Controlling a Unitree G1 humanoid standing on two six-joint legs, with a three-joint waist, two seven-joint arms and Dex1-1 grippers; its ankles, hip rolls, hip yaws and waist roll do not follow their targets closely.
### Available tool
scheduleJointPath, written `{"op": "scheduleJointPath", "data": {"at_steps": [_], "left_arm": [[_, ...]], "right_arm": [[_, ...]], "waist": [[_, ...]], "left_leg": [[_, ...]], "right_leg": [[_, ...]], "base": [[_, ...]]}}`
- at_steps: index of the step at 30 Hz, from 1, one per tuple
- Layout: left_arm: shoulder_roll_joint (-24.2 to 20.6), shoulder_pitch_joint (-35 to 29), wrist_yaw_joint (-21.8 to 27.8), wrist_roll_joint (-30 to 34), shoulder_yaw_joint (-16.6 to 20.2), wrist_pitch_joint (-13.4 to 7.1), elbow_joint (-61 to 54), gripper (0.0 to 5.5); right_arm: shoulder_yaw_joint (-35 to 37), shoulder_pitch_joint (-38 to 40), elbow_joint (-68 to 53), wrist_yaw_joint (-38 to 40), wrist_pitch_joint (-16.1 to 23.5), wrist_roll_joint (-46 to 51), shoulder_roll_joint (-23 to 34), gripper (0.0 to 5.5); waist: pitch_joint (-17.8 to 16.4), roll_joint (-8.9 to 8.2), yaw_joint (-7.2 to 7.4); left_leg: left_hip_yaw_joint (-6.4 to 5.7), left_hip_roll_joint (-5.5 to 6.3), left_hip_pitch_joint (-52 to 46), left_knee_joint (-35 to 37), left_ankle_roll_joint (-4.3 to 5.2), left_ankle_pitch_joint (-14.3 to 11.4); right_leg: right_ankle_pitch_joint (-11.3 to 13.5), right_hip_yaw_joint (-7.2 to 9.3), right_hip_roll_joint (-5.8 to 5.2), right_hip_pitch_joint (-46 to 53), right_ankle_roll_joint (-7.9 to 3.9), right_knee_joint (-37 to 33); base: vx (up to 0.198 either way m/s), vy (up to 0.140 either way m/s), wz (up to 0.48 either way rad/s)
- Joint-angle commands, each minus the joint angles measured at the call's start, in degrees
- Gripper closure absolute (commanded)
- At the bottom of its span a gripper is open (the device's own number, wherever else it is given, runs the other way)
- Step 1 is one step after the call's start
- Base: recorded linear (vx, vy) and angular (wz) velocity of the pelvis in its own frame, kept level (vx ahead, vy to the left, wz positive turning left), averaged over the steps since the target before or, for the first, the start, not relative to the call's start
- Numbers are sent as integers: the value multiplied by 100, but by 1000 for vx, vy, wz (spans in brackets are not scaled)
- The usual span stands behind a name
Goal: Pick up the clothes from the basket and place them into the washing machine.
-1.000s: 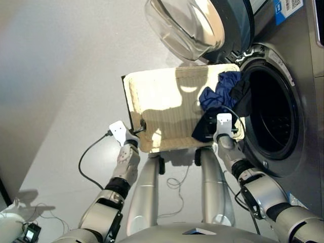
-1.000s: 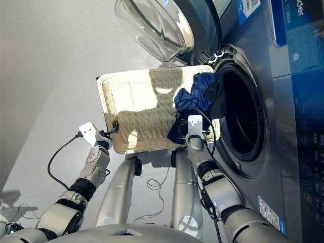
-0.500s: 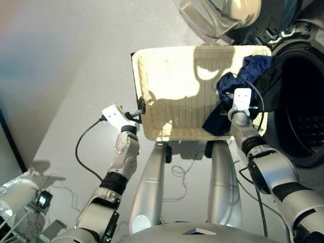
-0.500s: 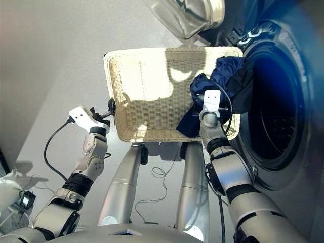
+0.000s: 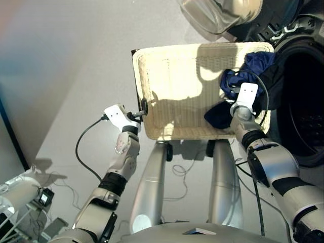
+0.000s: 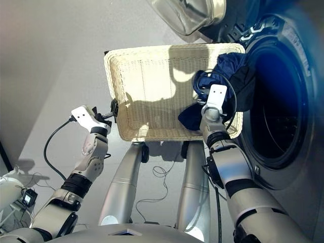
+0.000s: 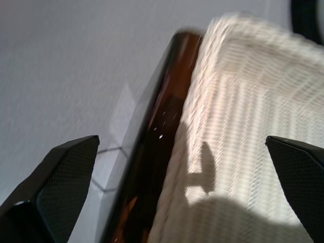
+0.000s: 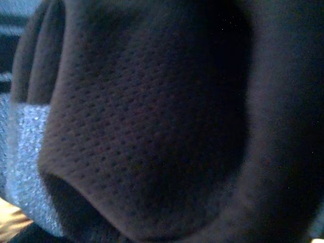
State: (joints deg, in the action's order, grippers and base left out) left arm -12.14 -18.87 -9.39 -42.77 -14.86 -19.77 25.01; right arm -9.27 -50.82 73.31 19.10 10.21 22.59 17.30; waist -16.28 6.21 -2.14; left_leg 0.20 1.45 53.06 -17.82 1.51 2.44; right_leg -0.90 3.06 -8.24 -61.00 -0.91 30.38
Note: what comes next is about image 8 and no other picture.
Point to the orange garment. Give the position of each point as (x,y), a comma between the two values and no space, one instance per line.
(12,220)

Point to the steel washing machine drum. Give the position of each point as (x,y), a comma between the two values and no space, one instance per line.
(25,152)

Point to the black garment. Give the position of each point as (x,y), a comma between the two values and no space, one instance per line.
(152,114)

